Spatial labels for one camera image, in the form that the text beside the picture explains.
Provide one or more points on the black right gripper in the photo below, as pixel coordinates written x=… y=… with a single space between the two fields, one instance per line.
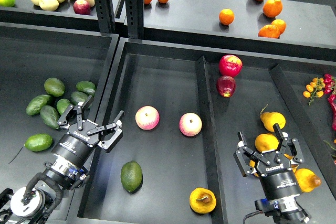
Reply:
x=276 y=177

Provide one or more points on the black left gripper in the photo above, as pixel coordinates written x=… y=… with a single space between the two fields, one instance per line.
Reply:
x=77 y=145

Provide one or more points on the yellow pear with stem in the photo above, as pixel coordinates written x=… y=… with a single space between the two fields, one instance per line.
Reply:
x=202 y=200

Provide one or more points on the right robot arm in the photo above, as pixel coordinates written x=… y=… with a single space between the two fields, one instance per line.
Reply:
x=285 y=210

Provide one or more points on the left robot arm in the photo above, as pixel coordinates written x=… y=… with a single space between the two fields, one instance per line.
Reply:
x=35 y=202

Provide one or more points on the avocado middle right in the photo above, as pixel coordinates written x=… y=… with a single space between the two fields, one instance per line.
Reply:
x=78 y=97

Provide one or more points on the avocado centre small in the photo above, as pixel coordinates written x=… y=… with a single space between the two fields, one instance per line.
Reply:
x=61 y=105

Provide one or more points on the avocado upper right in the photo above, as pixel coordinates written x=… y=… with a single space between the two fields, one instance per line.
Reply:
x=86 y=87

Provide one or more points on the yellow pear top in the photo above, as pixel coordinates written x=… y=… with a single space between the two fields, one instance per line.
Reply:
x=270 y=118

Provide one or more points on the yellow pear lower right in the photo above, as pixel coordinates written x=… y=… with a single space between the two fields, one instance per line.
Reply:
x=307 y=179

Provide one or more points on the avocado top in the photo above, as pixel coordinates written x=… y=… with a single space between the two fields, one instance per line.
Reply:
x=54 y=87

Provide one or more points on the light green avocado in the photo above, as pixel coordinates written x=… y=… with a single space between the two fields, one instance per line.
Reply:
x=39 y=142

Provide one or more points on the pink apple left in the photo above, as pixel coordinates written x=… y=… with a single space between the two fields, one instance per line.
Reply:
x=147 y=117

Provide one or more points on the pink apple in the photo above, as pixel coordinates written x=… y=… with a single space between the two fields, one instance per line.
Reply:
x=147 y=117
x=190 y=124

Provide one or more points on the black tray divider left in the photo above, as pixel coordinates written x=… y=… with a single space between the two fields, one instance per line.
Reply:
x=210 y=144

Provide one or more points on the orange cherry tomato bunch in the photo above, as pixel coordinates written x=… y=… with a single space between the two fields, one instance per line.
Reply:
x=314 y=90

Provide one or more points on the dark red apple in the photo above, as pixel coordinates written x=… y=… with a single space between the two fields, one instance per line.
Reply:
x=226 y=86

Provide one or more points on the pink apple right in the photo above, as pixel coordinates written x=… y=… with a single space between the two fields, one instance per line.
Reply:
x=190 y=124

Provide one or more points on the red chili peppers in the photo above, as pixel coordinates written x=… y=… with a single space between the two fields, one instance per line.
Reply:
x=329 y=89

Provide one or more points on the bright red apple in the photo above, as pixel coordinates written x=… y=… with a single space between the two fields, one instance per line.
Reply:
x=230 y=65

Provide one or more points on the red apple on shelf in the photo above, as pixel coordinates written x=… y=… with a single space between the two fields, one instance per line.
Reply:
x=82 y=7

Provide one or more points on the orange front right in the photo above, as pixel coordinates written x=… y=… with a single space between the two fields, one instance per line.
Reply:
x=269 y=31

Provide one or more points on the orange behind front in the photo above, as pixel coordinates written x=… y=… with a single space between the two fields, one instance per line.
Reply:
x=280 y=24

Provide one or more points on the black shelf post left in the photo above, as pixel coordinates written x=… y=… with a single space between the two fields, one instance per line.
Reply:
x=105 y=15

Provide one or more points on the black shelf post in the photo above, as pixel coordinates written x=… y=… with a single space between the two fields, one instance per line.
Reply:
x=105 y=15
x=135 y=18

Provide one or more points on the black shelf post right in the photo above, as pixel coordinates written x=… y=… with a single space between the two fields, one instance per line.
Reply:
x=135 y=18

